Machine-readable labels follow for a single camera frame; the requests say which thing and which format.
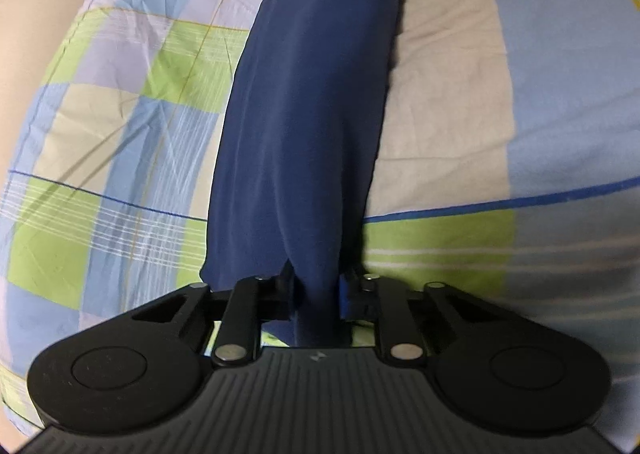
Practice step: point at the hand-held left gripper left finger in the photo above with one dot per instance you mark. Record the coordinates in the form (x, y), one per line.
(242, 314)

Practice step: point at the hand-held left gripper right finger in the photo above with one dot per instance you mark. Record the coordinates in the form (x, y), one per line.
(345, 301)

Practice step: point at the navy blue garment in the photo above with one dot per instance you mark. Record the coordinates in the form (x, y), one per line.
(305, 124)

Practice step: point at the plaid bed sheet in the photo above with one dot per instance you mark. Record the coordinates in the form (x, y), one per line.
(500, 134)

